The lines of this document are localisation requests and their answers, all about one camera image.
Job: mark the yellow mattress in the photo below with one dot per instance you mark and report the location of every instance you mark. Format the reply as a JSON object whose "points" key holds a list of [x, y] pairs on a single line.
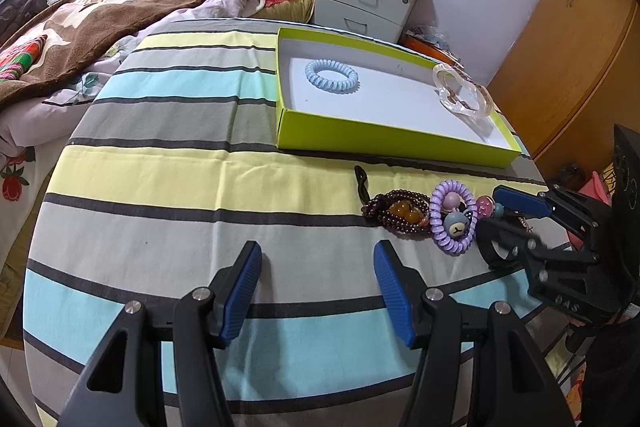
{"points": [[290, 9]]}

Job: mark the person's right forearm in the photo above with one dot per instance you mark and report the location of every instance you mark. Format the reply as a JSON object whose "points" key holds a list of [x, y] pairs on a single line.
{"points": [[615, 377]]}

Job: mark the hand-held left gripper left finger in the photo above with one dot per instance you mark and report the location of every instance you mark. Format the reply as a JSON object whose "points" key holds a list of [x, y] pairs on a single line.
{"points": [[242, 292]]}

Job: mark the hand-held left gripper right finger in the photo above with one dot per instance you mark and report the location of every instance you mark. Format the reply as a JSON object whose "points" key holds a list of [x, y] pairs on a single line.
{"points": [[395, 292]]}

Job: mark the brown fleece blanket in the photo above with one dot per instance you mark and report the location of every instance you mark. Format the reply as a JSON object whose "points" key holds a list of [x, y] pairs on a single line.
{"points": [[100, 22]]}

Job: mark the green cardboard box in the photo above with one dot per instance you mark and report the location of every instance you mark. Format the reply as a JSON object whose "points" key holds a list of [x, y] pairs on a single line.
{"points": [[380, 107]]}

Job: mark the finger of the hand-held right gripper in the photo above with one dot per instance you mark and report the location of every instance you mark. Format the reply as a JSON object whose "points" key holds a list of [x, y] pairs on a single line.
{"points": [[520, 202], [560, 254]]}

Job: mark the black wristband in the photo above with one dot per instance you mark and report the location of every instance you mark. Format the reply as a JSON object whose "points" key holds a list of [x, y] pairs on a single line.
{"points": [[487, 252]]}

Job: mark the orange basin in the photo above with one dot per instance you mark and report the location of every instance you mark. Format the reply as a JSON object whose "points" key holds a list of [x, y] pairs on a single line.
{"points": [[425, 49]]}

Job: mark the pink stool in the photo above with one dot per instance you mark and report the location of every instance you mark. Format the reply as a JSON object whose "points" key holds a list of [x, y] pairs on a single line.
{"points": [[597, 187]]}

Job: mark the large wooden wardrobe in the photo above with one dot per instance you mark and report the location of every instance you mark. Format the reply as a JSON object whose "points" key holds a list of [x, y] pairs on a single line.
{"points": [[575, 57]]}

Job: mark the red green patterned pillow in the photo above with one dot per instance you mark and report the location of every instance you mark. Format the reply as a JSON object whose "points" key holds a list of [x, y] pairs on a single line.
{"points": [[20, 57]]}

